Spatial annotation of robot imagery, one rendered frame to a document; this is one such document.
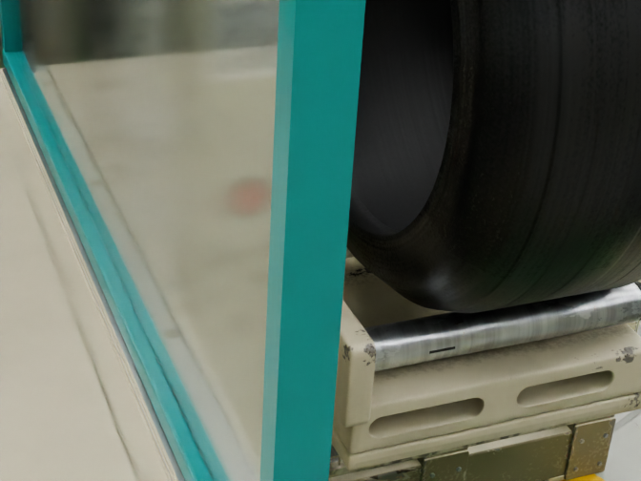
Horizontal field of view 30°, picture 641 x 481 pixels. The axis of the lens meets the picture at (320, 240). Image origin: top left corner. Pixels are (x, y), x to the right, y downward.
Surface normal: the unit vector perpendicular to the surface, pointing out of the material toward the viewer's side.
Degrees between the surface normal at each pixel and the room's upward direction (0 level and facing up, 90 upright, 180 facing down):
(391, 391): 0
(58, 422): 0
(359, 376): 90
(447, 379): 0
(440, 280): 121
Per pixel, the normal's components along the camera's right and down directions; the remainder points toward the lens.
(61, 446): 0.06, -0.87
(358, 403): 0.37, 0.48
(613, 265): 0.29, 0.85
